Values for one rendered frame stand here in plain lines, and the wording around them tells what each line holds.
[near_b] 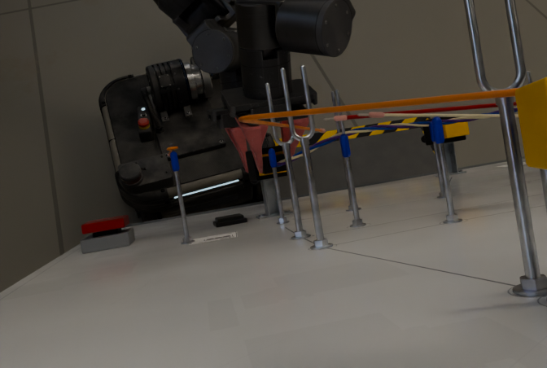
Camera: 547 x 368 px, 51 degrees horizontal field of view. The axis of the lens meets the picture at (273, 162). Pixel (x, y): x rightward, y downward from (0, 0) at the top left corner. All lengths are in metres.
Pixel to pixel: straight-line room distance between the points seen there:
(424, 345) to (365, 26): 2.71
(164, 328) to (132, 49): 2.54
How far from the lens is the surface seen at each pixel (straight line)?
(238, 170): 1.88
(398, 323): 0.24
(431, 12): 3.06
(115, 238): 0.70
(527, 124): 0.19
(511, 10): 0.27
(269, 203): 0.76
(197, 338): 0.27
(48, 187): 2.30
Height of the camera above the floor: 1.68
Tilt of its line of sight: 49 degrees down
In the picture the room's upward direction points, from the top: straight up
